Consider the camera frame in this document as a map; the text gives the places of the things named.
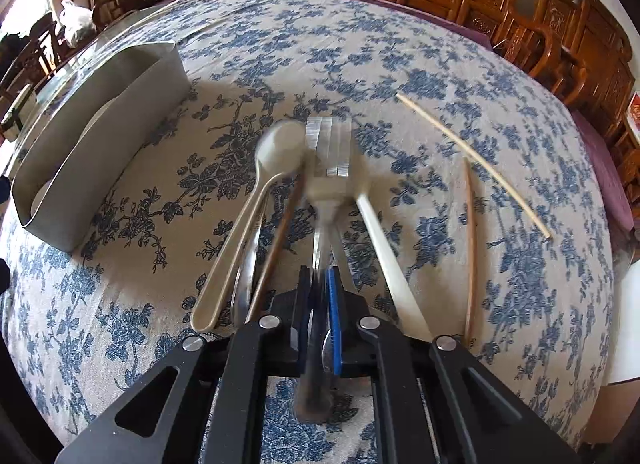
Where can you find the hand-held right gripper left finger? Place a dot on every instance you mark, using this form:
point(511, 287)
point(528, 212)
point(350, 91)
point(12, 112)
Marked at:
point(304, 324)

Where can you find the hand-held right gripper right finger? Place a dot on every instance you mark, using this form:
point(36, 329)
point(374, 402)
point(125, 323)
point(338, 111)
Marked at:
point(334, 324)

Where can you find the brown wooden chopstick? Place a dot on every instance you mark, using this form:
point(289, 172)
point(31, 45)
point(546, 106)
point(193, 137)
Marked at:
point(272, 254)
point(471, 254)

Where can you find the metal fork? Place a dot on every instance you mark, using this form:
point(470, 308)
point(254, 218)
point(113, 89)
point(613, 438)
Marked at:
point(327, 153)

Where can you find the grey utensil container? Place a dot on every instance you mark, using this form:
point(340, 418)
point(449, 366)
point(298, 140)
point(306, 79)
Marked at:
point(115, 143)

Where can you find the metal spoon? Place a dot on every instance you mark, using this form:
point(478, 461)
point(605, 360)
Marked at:
point(242, 289)

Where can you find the beige plastic spoon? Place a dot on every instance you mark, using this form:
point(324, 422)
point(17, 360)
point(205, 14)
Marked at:
point(225, 264)

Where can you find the light bamboo chopstick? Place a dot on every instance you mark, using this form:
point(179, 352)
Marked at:
point(475, 156)

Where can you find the blue floral tablecloth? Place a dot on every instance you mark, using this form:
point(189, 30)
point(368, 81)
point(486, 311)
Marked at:
point(350, 43)

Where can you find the red box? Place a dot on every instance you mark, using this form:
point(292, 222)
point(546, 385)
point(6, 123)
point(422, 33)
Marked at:
point(635, 111)

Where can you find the white plastic bag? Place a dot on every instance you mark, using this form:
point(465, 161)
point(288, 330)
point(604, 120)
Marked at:
point(76, 23)

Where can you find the dark wooden chair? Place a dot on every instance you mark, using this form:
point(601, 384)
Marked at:
point(35, 58)

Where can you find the carved wooden armchair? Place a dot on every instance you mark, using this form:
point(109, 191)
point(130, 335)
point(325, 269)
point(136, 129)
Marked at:
point(590, 43)

